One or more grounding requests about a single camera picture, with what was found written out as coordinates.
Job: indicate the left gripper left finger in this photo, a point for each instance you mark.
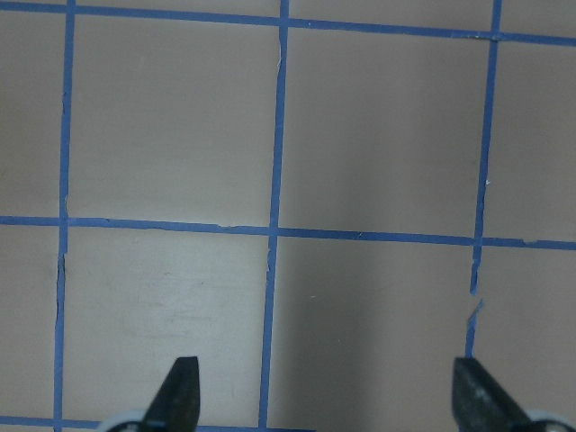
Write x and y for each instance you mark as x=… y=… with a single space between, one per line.
x=176 y=406

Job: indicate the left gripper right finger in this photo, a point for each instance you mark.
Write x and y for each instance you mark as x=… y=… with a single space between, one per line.
x=479 y=403

